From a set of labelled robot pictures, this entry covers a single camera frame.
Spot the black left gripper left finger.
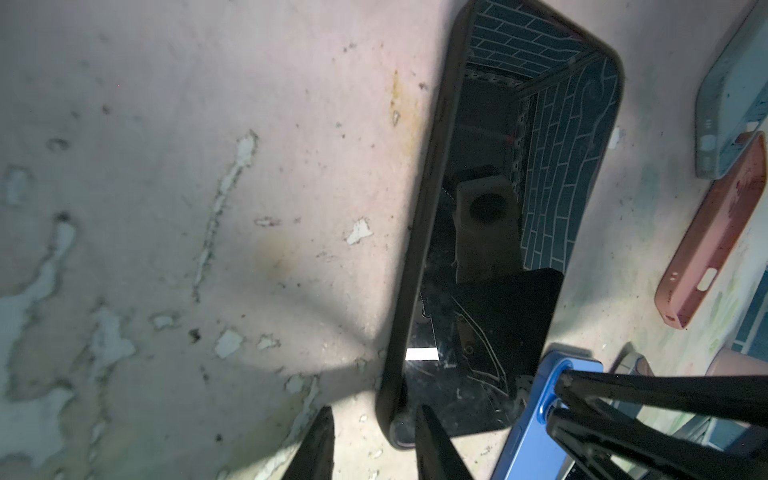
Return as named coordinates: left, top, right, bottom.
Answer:
left=282, top=406, right=335, bottom=480

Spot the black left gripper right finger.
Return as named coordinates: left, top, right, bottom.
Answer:
left=415, top=405, right=473, bottom=480

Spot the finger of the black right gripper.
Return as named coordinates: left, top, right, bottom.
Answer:
left=547, top=408, right=767, bottom=479
left=555, top=370, right=767, bottom=427

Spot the black phone case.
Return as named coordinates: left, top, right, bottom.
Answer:
left=374, top=0, right=625, bottom=450

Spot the dusty pink phone case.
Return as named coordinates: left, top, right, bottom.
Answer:
left=654, top=131, right=767, bottom=330

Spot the sage green phone case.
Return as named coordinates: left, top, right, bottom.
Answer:
left=695, top=1, right=767, bottom=180

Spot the pink pen cup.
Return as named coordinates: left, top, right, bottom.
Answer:
left=705, top=348, right=768, bottom=377

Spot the blue smartphone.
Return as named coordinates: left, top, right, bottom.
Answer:
left=491, top=350, right=603, bottom=479

